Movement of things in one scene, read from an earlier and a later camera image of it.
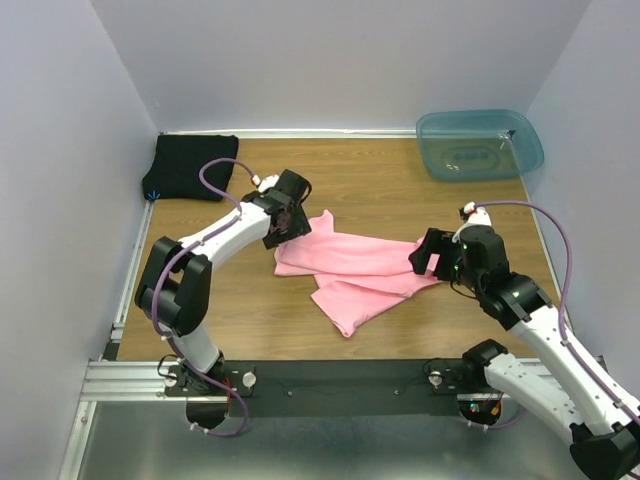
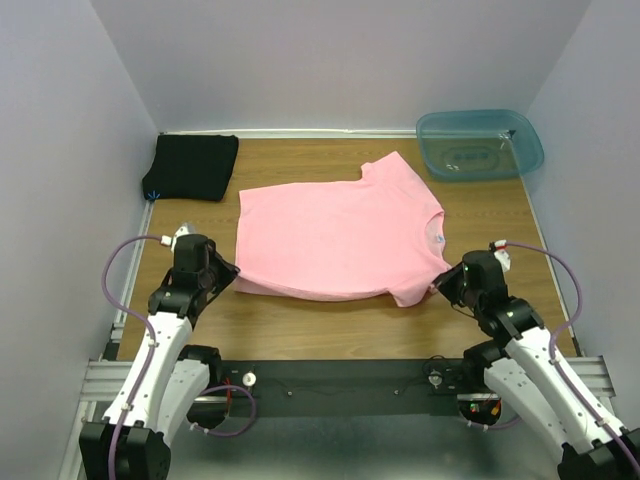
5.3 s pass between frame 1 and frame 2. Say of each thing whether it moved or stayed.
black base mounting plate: stayed
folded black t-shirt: stayed
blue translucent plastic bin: stayed
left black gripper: moved
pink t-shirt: moved
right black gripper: moved
